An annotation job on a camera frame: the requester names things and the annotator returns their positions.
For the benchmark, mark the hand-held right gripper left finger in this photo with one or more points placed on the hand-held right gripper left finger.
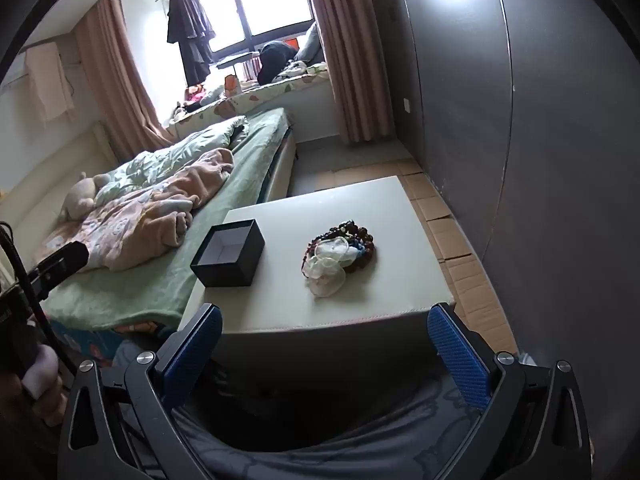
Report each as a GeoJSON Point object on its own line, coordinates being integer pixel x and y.
{"type": "Point", "coordinates": [195, 355]}

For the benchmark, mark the black jewelry box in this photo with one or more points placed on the black jewelry box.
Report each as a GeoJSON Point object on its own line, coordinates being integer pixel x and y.
{"type": "Point", "coordinates": [225, 272]}

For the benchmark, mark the floral window seat cushion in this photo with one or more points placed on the floral window seat cushion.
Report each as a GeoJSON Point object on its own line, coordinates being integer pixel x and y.
{"type": "Point", "coordinates": [270, 92]}

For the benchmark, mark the pale green pillow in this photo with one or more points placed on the pale green pillow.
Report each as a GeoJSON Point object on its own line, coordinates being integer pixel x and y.
{"type": "Point", "coordinates": [165, 160]}

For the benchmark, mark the white organza pouch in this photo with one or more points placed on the white organza pouch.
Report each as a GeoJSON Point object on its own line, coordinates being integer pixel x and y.
{"type": "Point", "coordinates": [335, 250]}
{"type": "Point", "coordinates": [325, 275]}

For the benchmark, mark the flattened cardboard sheets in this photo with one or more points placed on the flattened cardboard sheets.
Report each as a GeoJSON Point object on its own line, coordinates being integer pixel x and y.
{"type": "Point", "coordinates": [450, 240]}

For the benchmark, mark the bed with green sheet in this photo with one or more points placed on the bed with green sheet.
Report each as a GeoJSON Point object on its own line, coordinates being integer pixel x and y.
{"type": "Point", "coordinates": [150, 280]}

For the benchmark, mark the hanging dark clothes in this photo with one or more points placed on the hanging dark clothes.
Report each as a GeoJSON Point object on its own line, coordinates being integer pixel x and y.
{"type": "Point", "coordinates": [190, 25]}

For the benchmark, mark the pink fleece blanket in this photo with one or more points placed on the pink fleece blanket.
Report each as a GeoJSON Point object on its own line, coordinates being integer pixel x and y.
{"type": "Point", "coordinates": [145, 230]}

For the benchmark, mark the pile of beaded jewelry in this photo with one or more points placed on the pile of beaded jewelry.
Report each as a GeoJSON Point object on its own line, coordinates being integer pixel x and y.
{"type": "Point", "coordinates": [362, 250]}

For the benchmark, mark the window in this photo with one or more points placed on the window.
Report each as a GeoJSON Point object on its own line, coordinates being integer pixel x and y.
{"type": "Point", "coordinates": [265, 0]}

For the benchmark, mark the dark grey wardrobe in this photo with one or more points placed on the dark grey wardrobe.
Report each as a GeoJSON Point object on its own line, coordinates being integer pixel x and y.
{"type": "Point", "coordinates": [500, 110]}

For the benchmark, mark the white low table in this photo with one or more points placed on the white low table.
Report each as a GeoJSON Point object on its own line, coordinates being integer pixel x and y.
{"type": "Point", "coordinates": [300, 200]}

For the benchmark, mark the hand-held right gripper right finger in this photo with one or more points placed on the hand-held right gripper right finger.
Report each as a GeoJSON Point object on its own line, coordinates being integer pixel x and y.
{"type": "Point", "coordinates": [457, 360]}

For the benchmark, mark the grey pillow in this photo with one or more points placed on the grey pillow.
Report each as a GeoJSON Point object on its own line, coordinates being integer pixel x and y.
{"type": "Point", "coordinates": [310, 45]}

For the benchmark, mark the person's left hand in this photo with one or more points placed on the person's left hand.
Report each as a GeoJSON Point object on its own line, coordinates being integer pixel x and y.
{"type": "Point", "coordinates": [45, 385]}

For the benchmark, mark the beige plush toy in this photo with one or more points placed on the beige plush toy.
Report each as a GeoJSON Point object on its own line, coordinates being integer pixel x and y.
{"type": "Point", "coordinates": [80, 197]}

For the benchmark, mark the black bag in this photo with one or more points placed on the black bag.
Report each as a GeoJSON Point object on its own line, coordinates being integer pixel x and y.
{"type": "Point", "coordinates": [275, 60]}

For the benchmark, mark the pink curtain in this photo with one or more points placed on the pink curtain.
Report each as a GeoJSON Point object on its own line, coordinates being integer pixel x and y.
{"type": "Point", "coordinates": [350, 60]}
{"type": "Point", "coordinates": [120, 85]}

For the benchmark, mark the beige hanging towel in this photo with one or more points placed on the beige hanging towel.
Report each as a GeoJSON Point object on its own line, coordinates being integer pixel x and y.
{"type": "Point", "coordinates": [47, 80]}

